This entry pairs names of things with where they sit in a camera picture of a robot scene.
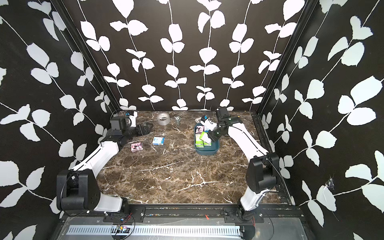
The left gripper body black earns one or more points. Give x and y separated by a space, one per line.
138 131

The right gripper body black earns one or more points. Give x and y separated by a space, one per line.
216 134

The blue Cinnamoroll tissue pack back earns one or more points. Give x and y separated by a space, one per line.
158 141

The green tissue pack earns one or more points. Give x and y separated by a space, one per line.
198 142
207 144
205 138

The pink Kuromi tissue pack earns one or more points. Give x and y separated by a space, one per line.
199 129
135 147

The green tissue pack front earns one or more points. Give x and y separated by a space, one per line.
198 142

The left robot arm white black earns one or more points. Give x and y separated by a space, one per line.
78 189

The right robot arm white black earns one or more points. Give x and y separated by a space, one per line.
262 172

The teal storage box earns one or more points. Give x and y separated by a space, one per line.
207 151

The clear tape roll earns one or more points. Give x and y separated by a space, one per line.
163 119

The white perforated strip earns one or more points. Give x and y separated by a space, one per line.
173 231

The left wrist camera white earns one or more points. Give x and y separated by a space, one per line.
131 118

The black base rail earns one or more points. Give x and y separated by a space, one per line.
230 213

